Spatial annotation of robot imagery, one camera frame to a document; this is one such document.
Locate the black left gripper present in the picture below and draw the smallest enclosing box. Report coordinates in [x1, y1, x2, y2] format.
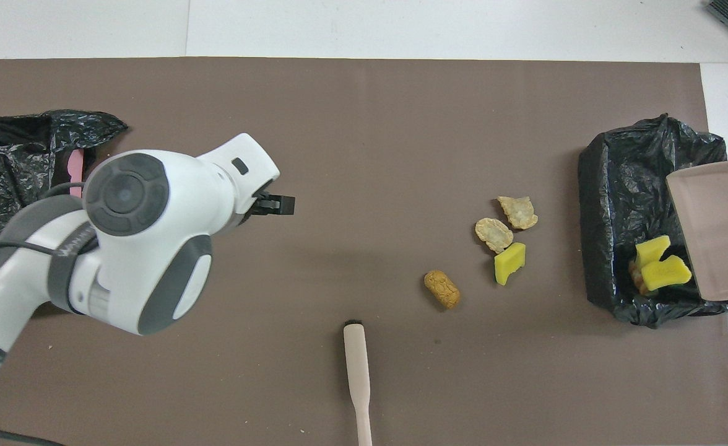
[240, 193, 296, 224]

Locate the beige hand brush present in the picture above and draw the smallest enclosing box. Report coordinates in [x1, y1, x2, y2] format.
[343, 320, 373, 446]

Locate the brown fried nugget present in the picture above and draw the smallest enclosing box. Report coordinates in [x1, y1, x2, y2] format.
[424, 270, 461, 310]

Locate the beige lump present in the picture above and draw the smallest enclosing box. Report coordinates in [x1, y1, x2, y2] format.
[497, 196, 539, 230]
[475, 217, 514, 254]

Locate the yellow sponge piece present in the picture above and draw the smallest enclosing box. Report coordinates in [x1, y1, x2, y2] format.
[494, 242, 527, 286]
[635, 235, 672, 268]
[640, 256, 693, 292]

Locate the toy croissant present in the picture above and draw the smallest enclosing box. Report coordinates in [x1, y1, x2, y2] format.
[628, 260, 649, 296]

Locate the beige plastic dustpan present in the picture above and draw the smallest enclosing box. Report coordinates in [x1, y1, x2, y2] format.
[666, 160, 728, 302]

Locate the pink plastic bin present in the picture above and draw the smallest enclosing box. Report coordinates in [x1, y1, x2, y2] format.
[67, 151, 86, 199]

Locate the black bag covered bin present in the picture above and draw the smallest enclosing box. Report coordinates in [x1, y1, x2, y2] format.
[578, 113, 728, 329]

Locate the brown table mat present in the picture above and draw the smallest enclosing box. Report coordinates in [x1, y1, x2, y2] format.
[0, 58, 728, 446]

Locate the black garbage bag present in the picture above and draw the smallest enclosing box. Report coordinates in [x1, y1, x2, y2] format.
[0, 110, 129, 279]

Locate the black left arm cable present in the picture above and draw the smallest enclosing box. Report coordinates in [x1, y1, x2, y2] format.
[0, 181, 86, 446]

